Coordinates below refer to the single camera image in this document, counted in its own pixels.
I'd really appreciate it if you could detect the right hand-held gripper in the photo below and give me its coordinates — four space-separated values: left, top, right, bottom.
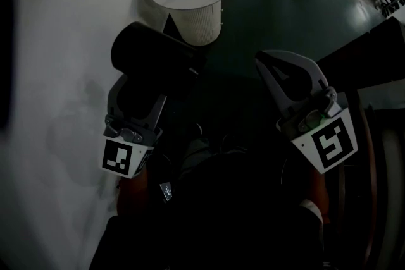
254 49 359 175

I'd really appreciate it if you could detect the black bench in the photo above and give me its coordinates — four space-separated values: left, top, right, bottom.
315 16 405 92

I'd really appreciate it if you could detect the black hair dryer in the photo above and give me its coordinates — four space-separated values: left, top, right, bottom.
110 21 207 121

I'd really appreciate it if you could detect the black panel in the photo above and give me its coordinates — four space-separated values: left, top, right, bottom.
0 0 17 131

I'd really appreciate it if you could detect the person's left forearm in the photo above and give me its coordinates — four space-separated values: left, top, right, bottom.
116 166 150 218

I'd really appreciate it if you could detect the person's right forearm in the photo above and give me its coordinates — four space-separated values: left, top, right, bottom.
311 166 330 226

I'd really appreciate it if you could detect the person's dark clothing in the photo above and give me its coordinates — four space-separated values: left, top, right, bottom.
88 123 327 270

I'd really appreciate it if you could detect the small black label tag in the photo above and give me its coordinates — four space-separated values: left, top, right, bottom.
159 181 174 204

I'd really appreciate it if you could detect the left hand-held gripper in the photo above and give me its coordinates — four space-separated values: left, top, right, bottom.
101 73 168 180

